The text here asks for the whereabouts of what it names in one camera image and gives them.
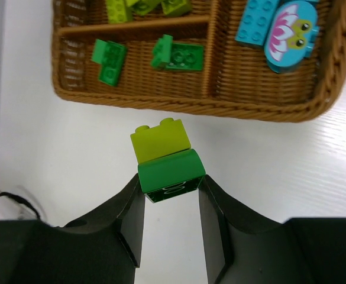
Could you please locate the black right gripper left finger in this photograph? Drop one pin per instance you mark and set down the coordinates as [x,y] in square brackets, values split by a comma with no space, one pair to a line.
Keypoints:
[102,246]

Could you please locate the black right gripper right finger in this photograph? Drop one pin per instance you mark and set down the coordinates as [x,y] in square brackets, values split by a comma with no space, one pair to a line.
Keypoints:
[243,246]

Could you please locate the red green legos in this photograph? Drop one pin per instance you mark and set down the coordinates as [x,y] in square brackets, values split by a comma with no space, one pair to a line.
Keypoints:
[168,166]

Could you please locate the dark green long lego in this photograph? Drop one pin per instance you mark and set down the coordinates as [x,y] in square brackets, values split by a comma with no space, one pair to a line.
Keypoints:
[112,63]

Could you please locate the dark green square lego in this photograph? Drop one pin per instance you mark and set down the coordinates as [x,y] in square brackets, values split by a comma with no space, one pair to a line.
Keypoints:
[186,57]

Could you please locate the dark green lego plate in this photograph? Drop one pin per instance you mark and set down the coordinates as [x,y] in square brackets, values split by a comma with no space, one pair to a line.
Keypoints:
[162,52]

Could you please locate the teal printed lego brick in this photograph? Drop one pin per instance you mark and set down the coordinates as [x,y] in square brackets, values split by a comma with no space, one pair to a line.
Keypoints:
[292,35]

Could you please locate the teal long lego brick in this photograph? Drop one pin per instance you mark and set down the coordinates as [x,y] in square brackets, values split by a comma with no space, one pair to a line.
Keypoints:
[255,22]

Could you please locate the light blue lego stack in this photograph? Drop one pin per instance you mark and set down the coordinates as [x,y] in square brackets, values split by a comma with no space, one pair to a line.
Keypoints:
[118,12]

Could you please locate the red long lego brick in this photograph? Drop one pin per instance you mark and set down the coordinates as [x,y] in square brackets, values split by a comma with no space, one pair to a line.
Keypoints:
[99,50]

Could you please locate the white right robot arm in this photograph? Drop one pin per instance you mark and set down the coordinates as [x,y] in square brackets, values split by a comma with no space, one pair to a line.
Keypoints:
[1,207]

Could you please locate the brown wicker divided basket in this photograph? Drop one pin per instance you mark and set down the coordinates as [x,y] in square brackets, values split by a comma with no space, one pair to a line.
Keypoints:
[235,81]

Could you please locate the lime sloped lego brick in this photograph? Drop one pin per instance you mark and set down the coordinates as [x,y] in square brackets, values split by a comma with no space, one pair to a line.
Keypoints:
[176,8]

